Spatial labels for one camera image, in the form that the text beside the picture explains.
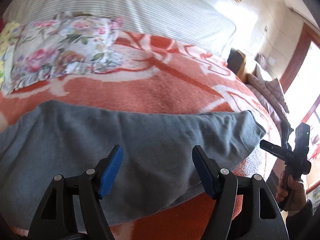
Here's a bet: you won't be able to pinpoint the grey pants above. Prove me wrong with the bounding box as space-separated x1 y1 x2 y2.
1 101 266 229

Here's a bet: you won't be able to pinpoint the right hand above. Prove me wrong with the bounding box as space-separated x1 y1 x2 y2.
275 170 307 212

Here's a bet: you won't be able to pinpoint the pink quilted jacket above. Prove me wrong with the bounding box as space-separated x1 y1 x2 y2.
246 74 293 145

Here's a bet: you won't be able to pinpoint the orange white blanket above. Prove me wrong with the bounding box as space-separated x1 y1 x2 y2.
1 32 281 239

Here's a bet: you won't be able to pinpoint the floral pillow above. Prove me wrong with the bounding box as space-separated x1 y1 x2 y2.
1 12 122 94

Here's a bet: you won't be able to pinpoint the yellow cartoon pillow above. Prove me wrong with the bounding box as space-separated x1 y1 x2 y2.
1 21 20 85

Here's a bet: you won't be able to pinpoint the wooden window frame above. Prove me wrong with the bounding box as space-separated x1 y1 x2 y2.
280 24 319 193

